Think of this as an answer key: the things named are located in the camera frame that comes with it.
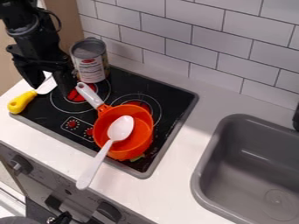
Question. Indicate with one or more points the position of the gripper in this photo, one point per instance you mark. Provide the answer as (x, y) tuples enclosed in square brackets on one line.
[(39, 55)]

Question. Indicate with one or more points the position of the toy stove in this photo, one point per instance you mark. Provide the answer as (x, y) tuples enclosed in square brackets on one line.
[(163, 105)]

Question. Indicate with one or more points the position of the white plastic spoon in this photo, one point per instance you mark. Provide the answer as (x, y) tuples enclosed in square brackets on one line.
[(118, 129)]

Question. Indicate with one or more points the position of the silver can with white label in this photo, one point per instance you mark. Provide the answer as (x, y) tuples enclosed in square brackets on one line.
[(90, 62)]

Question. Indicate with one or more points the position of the green toy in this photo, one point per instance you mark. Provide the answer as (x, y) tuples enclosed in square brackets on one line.
[(137, 158)]

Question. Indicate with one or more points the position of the toy sink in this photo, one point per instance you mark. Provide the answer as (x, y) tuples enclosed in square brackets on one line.
[(253, 175)]

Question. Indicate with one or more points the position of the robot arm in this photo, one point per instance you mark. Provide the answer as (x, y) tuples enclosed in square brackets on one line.
[(23, 17)]

